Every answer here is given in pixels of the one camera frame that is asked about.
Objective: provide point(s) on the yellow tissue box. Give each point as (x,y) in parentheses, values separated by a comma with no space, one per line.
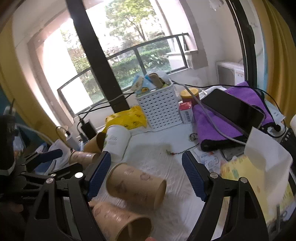
(242,167)

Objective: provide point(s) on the brown paper cup centre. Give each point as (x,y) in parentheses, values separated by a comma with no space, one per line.
(136,186)

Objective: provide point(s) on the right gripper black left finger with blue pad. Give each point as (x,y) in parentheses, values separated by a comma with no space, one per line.
(48,217)

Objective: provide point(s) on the brown paper cup behind white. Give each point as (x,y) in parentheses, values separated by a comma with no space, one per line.
(96,144)

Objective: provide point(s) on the white power strip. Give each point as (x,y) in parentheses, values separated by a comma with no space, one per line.
(274,130)

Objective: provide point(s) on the black power adapter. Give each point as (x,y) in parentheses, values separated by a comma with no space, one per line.
(88,129)

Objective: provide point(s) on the brown paper cup left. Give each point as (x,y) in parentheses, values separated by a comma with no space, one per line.
(83,158)

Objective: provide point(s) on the purple towel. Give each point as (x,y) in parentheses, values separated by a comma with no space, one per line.
(214,133)

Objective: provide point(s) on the brown paper cup near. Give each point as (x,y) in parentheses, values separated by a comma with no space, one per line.
(120,224)

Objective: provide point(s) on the snack packets in basket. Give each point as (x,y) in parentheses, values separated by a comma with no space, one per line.
(143,84)

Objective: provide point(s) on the yellow plastic bag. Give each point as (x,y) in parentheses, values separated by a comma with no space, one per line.
(130,119)

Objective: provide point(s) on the yellow curtain right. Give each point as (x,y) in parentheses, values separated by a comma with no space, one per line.
(280,49)

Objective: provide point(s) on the white tissue paper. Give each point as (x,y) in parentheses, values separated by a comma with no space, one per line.
(273,159)

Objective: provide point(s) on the black window post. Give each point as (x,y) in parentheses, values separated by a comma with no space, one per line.
(96,57)

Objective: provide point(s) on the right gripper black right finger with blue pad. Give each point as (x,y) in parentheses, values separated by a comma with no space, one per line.
(244,220)

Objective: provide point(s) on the black tablet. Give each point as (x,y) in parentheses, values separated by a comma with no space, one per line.
(234,111)

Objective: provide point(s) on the red jar yellow lid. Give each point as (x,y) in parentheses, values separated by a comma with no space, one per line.
(187,97)

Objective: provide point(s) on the black window railing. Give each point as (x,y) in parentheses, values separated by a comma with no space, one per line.
(83,91)

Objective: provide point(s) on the white perforated plastic basket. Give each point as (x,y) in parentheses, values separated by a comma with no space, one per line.
(161,108)

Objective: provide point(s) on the small red white carton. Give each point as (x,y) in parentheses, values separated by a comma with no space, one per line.
(186,112)

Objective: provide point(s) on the white air conditioner unit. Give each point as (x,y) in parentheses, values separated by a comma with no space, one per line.
(230,73)

